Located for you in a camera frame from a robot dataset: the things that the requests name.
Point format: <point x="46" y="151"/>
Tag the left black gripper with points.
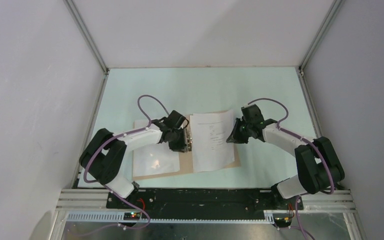
<point x="181" y="147"/>

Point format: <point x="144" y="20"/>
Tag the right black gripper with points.
<point x="235" y="137"/>

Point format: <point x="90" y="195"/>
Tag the silver metal folder clip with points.
<point x="188" y="138"/>

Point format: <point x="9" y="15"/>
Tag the tan cardboard folder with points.
<point x="186" y="159"/>

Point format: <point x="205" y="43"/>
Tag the white paper sheet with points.
<point x="154" y="161"/>
<point x="210" y="149"/>

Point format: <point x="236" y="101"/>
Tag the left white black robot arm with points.
<point x="103" y="156"/>

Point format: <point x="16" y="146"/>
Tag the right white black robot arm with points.
<point x="317" y="163"/>

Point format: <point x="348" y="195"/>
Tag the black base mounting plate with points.
<point x="209" y="204"/>

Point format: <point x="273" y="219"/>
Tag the left small circuit board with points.
<point x="132" y="216"/>

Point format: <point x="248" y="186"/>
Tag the small circuit board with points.
<point x="282" y="222"/>
<point x="132" y="216"/>

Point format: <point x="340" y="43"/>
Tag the right small circuit board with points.
<point x="282" y="222"/>

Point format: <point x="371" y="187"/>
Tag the white slotted cable duct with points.
<point x="122" y="217"/>

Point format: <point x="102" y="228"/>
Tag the left aluminium frame post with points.
<point x="87" y="36"/>

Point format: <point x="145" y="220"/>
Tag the aluminium frame post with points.
<point x="323" y="29"/>
<point x="87" y="36"/>

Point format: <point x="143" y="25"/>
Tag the right aluminium frame post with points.
<point x="323" y="29"/>

